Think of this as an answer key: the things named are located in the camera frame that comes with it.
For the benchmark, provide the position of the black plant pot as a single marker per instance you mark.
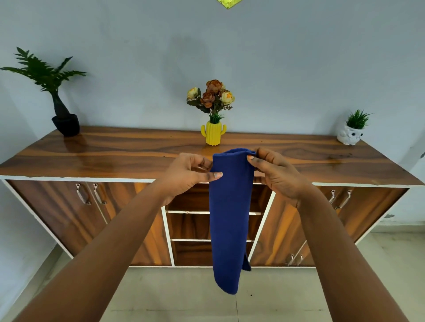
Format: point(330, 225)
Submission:
point(66, 125)

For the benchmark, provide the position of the person's left hand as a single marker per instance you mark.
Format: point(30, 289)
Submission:
point(181, 174)

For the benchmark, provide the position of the person's right hand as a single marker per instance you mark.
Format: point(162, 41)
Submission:
point(282, 177)

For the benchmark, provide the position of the artificial flower bouquet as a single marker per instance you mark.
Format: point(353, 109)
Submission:
point(212, 96)

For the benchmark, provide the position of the artificial green fern plant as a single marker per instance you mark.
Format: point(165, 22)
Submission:
point(46, 78)

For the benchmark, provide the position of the small green grass plant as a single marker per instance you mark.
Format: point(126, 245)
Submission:
point(357, 120)

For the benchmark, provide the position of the wooden cabinet door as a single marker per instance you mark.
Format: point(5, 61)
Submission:
point(372, 209)
point(49, 212)
point(279, 229)
point(156, 245)

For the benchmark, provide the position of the person's right thumb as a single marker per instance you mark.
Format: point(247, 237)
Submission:
point(260, 165)

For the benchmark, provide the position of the person's left thumb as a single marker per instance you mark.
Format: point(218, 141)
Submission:
point(207, 177)

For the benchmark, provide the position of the person's left forearm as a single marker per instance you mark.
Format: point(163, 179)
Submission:
point(106, 252)

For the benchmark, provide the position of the yellow cactus-shaped vase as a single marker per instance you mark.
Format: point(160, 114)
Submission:
point(213, 134)

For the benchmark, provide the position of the white owl-shaped pot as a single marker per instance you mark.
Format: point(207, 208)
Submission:
point(349, 135)

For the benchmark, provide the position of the person's right forearm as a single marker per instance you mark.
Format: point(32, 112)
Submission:
point(338, 258)

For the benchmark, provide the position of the blue cloth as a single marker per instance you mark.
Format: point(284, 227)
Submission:
point(229, 215)

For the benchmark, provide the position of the yellow-green hanging object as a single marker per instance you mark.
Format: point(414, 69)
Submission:
point(229, 3)

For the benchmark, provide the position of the wooden sideboard cabinet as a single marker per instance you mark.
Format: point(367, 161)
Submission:
point(132, 149)

